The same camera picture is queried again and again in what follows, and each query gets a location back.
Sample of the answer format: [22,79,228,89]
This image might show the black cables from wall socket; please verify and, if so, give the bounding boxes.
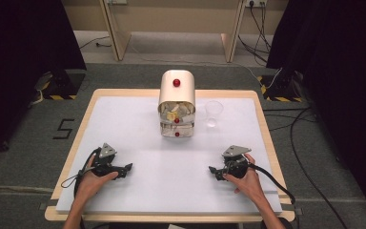
[237,0,273,64]

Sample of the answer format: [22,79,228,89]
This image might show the thin black floor cable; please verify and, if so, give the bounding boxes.
[78,34,112,51]

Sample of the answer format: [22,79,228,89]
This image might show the black curtain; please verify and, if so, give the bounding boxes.
[0,0,88,165]
[265,0,366,220]

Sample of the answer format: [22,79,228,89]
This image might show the person's left hand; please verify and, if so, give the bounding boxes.
[75,156,119,204]

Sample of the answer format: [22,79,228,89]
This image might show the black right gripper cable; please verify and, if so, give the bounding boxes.
[247,162,296,205]

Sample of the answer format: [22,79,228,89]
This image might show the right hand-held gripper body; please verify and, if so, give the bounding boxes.
[221,145,253,179]

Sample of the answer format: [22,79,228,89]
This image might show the white table mat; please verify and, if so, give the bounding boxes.
[55,95,283,215]

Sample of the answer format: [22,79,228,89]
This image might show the pile of white crumpled pieces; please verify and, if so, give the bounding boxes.
[160,101,195,123]

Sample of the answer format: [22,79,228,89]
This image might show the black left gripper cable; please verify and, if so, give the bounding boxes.
[60,148,103,229]

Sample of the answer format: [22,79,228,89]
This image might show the person's right hand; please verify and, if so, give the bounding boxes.
[222,153,267,206]

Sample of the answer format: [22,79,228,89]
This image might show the clear drawer with red knob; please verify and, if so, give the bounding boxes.
[157,100,197,126]
[159,121,195,138]

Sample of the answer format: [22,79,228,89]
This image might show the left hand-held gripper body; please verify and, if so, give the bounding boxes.
[91,142,122,177]

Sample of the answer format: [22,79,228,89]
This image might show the long black floor cable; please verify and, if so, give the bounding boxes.
[289,107,349,229]

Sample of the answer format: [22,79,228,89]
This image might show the white table board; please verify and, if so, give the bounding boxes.
[44,88,296,223]

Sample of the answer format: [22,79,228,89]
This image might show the light wooden desk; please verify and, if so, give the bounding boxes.
[98,0,248,64]

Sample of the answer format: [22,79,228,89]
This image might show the white cabinet with red knob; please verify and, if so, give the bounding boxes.
[157,69,197,138]

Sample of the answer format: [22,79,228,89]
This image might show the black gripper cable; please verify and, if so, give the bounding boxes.
[60,148,103,229]
[247,162,296,205]

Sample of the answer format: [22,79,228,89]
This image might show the clear plastic cup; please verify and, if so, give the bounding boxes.
[204,99,225,129]

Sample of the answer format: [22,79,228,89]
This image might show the stand base with striped tape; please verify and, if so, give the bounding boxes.
[32,69,87,101]
[255,71,303,103]

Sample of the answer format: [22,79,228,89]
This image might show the bundle of black floor cables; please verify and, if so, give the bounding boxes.
[262,107,318,133]

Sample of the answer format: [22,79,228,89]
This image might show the white wall socket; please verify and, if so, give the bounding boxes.
[244,0,268,8]

